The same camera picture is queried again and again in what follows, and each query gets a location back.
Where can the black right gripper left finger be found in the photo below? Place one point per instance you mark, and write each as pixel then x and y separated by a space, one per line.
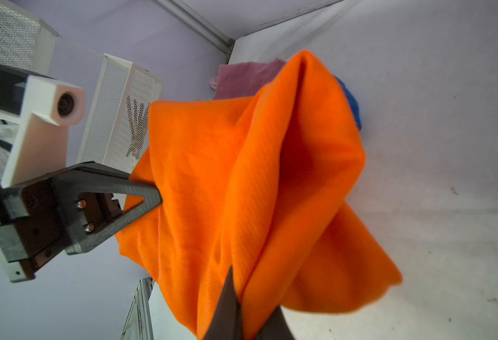
pixel 226 323

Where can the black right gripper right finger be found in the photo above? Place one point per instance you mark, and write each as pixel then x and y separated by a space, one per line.
pixel 275 328

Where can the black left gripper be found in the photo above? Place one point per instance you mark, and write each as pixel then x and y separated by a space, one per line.
pixel 78 209

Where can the orange t-shirt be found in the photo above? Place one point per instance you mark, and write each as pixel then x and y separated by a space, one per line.
pixel 255 189

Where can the white mesh lower shelf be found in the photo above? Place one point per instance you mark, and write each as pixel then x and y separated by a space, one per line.
pixel 107 134

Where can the white mesh shelf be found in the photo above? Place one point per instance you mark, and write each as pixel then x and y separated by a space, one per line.
pixel 26 43
pixel 107 134

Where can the wooden clothespins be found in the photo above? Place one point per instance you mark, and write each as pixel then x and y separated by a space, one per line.
pixel 138 123

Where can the white mesh upper shelf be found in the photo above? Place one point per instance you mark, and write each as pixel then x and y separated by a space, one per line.
pixel 26 43

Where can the folded mauve t-shirt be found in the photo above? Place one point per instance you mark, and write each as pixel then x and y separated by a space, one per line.
pixel 244 79

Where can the folded blue t-shirt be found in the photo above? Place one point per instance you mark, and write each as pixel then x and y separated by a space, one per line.
pixel 353 104

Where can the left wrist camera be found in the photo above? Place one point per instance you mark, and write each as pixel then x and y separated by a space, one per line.
pixel 41 110

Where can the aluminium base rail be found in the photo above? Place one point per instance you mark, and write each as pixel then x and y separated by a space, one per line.
pixel 138 325

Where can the aluminium frame profile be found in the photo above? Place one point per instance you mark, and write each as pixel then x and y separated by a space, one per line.
pixel 189 17

